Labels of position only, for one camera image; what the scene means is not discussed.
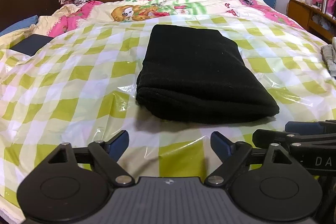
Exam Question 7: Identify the black pants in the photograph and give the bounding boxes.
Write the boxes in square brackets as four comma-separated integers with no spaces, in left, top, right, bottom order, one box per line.
[136,24,280,124]

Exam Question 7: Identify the folded grey clothes stack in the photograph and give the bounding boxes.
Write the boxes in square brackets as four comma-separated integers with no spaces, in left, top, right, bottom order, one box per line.
[321,37,336,77]

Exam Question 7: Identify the green checkered plastic bed cover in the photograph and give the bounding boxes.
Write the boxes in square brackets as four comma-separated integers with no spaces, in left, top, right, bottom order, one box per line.
[1,14,335,223]

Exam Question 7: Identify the wooden desk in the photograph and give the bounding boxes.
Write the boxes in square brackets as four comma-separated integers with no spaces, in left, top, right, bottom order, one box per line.
[286,0,335,44]

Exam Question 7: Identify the pink bag on desk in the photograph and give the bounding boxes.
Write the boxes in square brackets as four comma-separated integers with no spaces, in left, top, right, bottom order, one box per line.
[312,0,336,15]

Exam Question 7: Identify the steel thermos bottle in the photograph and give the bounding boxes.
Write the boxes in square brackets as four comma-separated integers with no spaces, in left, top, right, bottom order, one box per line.
[321,0,328,14]

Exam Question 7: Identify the dark blue notebook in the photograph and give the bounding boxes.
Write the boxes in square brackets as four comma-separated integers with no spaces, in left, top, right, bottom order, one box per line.
[10,34,53,56]

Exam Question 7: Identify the cartoon floral quilt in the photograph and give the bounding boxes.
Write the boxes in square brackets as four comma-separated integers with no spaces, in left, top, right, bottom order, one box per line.
[33,0,300,38]

